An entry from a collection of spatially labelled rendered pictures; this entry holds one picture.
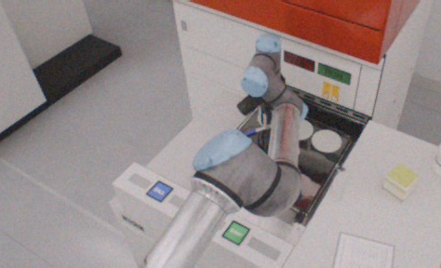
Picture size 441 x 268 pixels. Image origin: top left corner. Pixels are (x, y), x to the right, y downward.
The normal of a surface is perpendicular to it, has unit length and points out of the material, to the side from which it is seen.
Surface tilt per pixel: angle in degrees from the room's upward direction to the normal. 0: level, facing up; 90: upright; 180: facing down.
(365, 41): 90
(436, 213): 0
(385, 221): 0
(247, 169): 50
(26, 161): 0
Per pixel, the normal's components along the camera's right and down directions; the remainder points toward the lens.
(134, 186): 0.03, -0.73
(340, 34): -0.48, 0.58
